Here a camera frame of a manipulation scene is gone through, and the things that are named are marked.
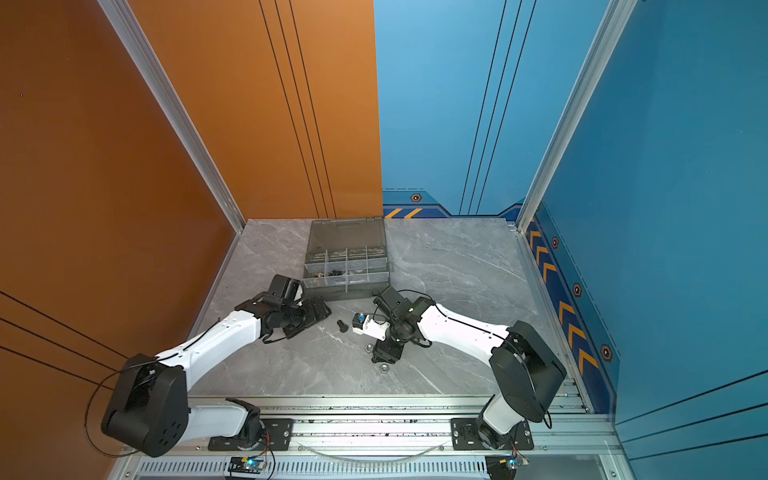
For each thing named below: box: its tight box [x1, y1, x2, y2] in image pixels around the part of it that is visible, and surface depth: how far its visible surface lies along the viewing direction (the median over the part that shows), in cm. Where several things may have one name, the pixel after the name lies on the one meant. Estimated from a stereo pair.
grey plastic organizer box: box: [303, 216, 390, 301], surface depth 106 cm
